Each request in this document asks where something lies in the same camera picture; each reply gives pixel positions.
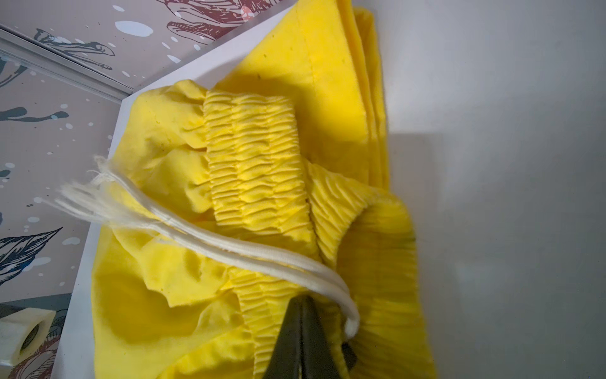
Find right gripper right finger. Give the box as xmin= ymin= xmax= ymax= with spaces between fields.
xmin=301 ymin=296 xmax=341 ymax=379

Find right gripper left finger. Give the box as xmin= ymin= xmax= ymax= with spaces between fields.
xmin=263 ymin=296 xmax=304 ymax=379

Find yellow shorts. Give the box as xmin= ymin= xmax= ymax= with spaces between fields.
xmin=92 ymin=1 xmax=437 ymax=378

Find white tape roll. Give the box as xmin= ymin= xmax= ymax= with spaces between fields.
xmin=1 ymin=308 xmax=56 ymax=367

